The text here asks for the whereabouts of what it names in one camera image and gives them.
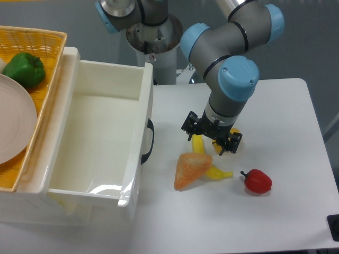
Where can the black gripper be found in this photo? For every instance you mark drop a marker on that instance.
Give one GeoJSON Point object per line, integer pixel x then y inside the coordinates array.
{"type": "Point", "coordinates": [228, 142]}

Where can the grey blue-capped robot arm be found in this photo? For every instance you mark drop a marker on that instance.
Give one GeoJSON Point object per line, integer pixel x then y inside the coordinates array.
{"type": "Point", "coordinates": [218, 55]}

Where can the orange triangle bread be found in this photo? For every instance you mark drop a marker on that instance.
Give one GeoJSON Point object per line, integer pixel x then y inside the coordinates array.
{"type": "Point", "coordinates": [190, 166]}

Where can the yellow toy banana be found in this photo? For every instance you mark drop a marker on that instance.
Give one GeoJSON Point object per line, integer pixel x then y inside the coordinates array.
{"type": "Point", "coordinates": [213, 172]}

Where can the red toy bell pepper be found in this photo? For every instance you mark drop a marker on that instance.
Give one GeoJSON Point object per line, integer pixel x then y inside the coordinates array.
{"type": "Point", "coordinates": [256, 181]}

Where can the white open drawer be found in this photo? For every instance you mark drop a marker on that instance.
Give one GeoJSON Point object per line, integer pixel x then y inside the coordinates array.
{"type": "Point", "coordinates": [99, 158]}

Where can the black object at table edge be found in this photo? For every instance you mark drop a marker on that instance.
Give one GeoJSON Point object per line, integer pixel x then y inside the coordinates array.
{"type": "Point", "coordinates": [333, 223]}

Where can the yellow woven basket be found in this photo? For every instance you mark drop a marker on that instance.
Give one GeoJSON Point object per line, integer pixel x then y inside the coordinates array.
{"type": "Point", "coordinates": [38, 51]}

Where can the pink plate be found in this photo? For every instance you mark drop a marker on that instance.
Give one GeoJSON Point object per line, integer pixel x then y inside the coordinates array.
{"type": "Point", "coordinates": [18, 118]}

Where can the white drawer cabinet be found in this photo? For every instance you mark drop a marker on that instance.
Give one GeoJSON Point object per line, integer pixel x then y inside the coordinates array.
{"type": "Point", "coordinates": [32, 202]}

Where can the green toy bell pepper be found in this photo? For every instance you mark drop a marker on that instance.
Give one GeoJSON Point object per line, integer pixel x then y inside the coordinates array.
{"type": "Point", "coordinates": [26, 69]}

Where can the black drawer handle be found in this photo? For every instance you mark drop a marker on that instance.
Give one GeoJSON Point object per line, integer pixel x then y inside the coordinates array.
{"type": "Point", "coordinates": [150, 141]}

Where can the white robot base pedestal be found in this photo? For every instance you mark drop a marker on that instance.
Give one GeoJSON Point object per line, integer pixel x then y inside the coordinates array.
{"type": "Point", "coordinates": [157, 45]}

